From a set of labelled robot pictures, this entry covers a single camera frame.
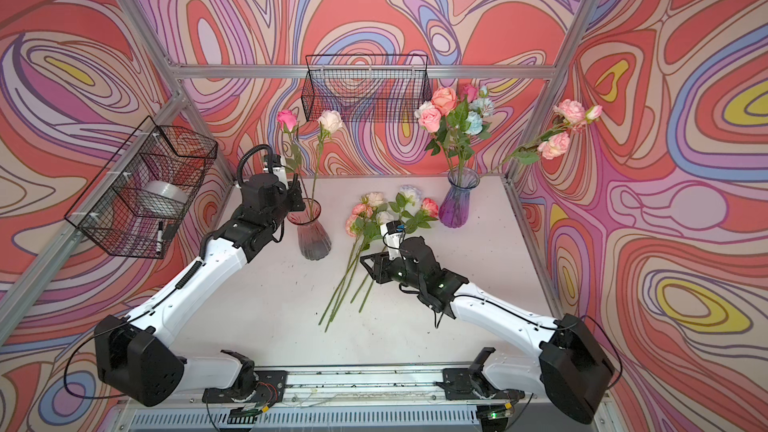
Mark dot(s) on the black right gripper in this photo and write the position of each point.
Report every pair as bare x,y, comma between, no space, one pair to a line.
381,263

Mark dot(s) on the light blue flower stem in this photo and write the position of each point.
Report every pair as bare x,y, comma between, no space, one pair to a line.
474,122

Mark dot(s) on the black wire basket back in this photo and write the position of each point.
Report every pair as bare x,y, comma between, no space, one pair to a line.
366,88

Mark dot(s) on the magenta rose stem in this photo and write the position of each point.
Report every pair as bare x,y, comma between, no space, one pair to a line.
288,122

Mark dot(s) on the red rimmed glass vase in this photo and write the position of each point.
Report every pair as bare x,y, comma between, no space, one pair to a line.
313,239

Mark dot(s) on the red pink rose stem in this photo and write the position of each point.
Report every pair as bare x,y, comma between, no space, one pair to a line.
377,220

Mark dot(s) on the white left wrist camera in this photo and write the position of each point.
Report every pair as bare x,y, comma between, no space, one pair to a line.
273,163

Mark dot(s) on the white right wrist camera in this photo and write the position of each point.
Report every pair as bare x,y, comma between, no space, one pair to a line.
393,234

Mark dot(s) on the black marker pen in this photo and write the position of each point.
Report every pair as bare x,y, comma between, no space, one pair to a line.
159,239

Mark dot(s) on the black wire basket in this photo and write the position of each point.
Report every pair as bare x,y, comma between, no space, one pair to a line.
366,88
122,219

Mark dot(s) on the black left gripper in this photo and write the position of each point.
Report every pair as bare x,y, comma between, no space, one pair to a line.
294,192

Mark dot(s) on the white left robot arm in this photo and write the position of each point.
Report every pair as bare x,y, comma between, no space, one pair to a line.
134,353

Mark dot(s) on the silver tape roll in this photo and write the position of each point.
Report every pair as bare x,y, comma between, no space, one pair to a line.
166,190

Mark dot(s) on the hot pink rose stem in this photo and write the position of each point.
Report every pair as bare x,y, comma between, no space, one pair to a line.
469,92

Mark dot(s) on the purple blue glass vase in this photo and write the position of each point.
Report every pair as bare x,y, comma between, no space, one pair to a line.
454,210

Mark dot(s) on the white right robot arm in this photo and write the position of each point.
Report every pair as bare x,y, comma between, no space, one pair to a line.
565,362

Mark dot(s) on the pink spray rose bunch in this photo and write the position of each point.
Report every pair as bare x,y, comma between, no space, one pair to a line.
363,226

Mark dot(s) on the black wire basket left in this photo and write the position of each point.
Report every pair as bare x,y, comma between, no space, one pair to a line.
122,219

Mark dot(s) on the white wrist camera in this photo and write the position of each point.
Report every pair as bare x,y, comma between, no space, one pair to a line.
273,163
393,234

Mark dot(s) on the pale pink rose bunch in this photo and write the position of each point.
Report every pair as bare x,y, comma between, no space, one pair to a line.
570,117

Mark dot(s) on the salmon pink rose stem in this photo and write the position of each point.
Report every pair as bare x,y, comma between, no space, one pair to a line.
448,101

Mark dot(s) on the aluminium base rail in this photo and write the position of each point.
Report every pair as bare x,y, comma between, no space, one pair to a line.
376,398

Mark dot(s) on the light pink rose stem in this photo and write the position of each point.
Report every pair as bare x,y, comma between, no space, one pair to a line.
430,119

